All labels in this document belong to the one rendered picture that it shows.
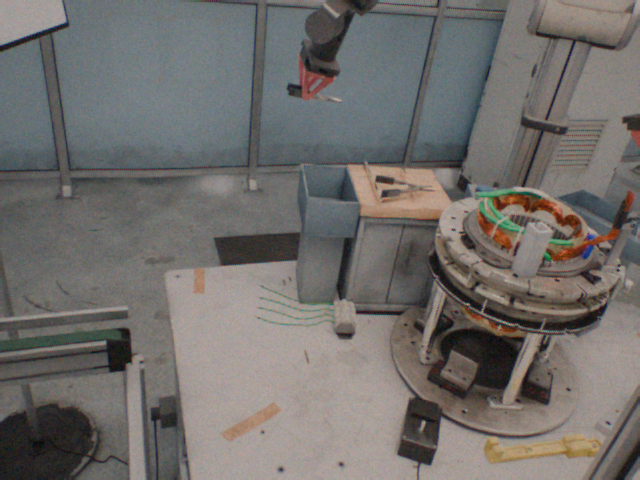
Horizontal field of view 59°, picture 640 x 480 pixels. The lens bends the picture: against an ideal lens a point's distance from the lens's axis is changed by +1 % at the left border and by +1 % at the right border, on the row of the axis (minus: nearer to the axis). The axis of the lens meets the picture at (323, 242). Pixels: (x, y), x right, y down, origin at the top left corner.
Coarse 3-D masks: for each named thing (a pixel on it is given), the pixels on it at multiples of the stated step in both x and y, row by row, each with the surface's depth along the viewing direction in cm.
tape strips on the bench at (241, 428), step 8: (200, 272) 135; (200, 280) 132; (200, 288) 130; (264, 408) 103; (272, 408) 104; (280, 408) 104; (256, 416) 102; (264, 416) 102; (272, 416) 102; (240, 424) 100; (248, 424) 100; (256, 424) 100; (224, 432) 98; (232, 432) 98; (240, 432) 98; (232, 440) 97
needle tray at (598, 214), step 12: (576, 192) 131; (588, 192) 132; (564, 204) 125; (576, 204) 135; (588, 204) 132; (600, 204) 130; (612, 204) 128; (588, 216) 122; (600, 216) 130; (612, 216) 128; (600, 228) 120; (636, 228) 124; (612, 240) 118; (624, 252) 117; (636, 252) 115; (624, 264) 124
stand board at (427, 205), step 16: (352, 176) 124; (400, 176) 127; (416, 176) 128; (432, 176) 129; (368, 192) 118; (416, 192) 121; (432, 192) 122; (368, 208) 113; (384, 208) 114; (400, 208) 114; (416, 208) 115; (432, 208) 116
